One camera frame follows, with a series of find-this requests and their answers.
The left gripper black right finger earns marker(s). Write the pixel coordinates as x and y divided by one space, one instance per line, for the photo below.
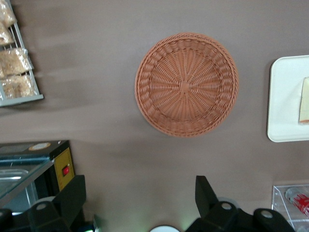
217 217

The small stainless steel pan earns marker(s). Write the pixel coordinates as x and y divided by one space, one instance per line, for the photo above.
12 178

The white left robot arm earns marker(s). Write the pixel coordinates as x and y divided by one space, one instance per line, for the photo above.
164 229

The triangular sandwich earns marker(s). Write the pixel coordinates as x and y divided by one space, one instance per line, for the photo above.
305 101

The black glass food warmer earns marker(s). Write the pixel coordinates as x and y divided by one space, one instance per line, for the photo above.
36 151

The red cola bottle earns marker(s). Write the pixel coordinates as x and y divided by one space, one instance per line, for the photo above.
299 201

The cream plastic tray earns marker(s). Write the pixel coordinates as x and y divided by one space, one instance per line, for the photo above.
285 101

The clear acrylic bottle rack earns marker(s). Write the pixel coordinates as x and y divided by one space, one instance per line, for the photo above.
277 200

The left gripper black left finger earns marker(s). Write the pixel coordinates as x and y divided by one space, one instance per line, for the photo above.
60 210

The clear bag of snacks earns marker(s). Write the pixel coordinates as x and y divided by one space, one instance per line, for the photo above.
14 61
17 85
6 12
4 35

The brown round wicker basket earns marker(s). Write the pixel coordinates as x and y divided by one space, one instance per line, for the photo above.
186 85

